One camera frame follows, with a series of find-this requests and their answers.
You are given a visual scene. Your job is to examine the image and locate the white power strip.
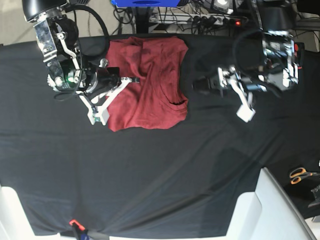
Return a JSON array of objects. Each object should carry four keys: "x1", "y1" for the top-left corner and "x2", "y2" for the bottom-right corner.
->
[{"x1": 149, "y1": 13, "x2": 249, "y2": 27}]

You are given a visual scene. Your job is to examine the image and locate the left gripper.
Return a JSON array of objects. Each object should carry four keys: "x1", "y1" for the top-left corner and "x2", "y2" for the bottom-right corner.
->
[{"x1": 192, "y1": 65, "x2": 265, "y2": 123}]

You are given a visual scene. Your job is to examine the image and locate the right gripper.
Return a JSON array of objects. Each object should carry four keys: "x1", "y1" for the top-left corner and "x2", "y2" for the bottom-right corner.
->
[{"x1": 77, "y1": 58, "x2": 139, "y2": 125}]

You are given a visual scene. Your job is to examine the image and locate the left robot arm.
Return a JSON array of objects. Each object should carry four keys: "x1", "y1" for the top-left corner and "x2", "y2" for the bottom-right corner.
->
[{"x1": 192, "y1": 0, "x2": 300, "y2": 123}]

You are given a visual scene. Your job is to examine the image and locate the white bin left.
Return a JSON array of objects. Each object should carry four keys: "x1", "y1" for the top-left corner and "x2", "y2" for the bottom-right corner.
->
[{"x1": 0, "y1": 186, "x2": 61, "y2": 240}]

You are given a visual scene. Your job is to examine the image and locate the orange black clamp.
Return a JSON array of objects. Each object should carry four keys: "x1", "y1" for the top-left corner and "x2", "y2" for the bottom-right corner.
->
[{"x1": 294, "y1": 42, "x2": 305, "y2": 70}]

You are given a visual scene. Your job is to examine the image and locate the black round base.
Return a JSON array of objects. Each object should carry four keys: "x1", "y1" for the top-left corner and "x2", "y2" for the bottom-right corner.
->
[{"x1": 68, "y1": 0, "x2": 90, "y2": 6}]

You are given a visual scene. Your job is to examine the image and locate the yellow-handled scissors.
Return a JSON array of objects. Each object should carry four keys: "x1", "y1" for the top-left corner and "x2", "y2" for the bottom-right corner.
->
[{"x1": 289, "y1": 167, "x2": 320, "y2": 185}]

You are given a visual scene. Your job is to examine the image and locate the black table cloth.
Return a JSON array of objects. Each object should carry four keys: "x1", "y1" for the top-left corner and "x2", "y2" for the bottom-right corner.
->
[{"x1": 0, "y1": 35, "x2": 320, "y2": 239}]

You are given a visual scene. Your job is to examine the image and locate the black metal tool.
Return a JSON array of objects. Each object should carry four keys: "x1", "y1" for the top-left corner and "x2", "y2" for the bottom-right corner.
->
[{"x1": 308, "y1": 185, "x2": 320, "y2": 223}]

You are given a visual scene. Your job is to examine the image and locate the blue box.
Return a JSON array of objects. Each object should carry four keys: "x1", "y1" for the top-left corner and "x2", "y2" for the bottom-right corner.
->
[{"x1": 110, "y1": 0, "x2": 180, "y2": 8}]

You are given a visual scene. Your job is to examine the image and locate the orange blue clamp bottom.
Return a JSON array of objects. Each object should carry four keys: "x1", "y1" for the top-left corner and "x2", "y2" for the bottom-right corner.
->
[{"x1": 69, "y1": 219, "x2": 91, "y2": 240}]

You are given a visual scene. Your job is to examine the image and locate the white bin right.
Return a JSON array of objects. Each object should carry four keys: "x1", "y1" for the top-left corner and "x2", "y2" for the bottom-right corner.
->
[{"x1": 226, "y1": 167, "x2": 316, "y2": 240}]

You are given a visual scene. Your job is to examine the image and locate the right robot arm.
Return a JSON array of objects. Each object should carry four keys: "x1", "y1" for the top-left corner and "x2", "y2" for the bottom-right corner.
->
[{"x1": 22, "y1": 0, "x2": 139, "y2": 126}]

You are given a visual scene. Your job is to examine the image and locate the red long-sleeve shirt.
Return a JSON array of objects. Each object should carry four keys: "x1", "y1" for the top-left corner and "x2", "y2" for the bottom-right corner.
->
[{"x1": 106, "y1": 36, "x2": 188, "y2": 132}]

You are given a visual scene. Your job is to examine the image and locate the white bin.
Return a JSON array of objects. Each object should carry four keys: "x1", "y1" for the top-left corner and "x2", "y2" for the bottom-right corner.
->
[
  {"x1": 226, "y1": 167, "x2": 316, "y2": 240},
  {"x1": 0, "y1": 186, "x2": 61, "y2": 240}
]

